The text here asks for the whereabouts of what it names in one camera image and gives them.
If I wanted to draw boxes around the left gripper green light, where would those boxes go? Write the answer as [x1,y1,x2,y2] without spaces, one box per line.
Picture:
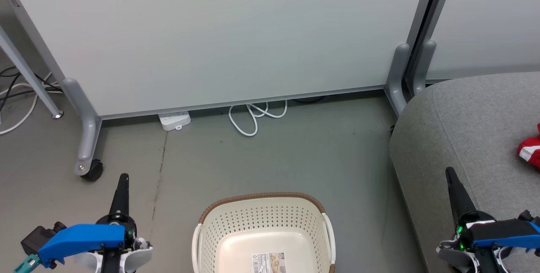
[96,173,140,251]

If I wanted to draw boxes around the white power strip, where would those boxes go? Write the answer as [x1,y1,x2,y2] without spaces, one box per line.
[158,111,191,132]

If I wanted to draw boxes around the narrow white partition panel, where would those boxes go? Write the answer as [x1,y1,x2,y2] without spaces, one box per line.
[426,0,540,81]

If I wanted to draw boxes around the black floor cables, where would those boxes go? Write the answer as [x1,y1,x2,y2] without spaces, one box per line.
[0,66,64,113]

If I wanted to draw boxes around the white floor cable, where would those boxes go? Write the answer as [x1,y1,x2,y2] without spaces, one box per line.
[0,73,53,135]

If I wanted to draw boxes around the grey metal table leg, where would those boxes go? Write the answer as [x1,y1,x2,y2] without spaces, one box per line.
[0,26,64,119]

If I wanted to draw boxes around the wide white partition panel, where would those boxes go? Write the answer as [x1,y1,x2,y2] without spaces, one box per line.
[0,0,429,119]

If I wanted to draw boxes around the blue right camera mount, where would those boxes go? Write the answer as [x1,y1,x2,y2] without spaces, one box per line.
[470,218,540,250]

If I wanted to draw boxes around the red garment white striped trim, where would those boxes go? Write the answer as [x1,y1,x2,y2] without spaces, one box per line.
[517,123,540,169]

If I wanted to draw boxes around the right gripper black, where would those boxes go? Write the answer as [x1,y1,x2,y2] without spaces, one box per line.
[445,167,498,250]

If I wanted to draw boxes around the cream perforated laundry basket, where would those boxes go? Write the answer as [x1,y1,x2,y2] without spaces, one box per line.
[192,192,337,273]

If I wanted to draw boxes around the white coiled power cable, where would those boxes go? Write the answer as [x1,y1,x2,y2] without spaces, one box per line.
[229,100,288,137]

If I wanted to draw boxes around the teal left cable connector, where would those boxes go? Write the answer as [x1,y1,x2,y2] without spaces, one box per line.
[13,254,41,273]

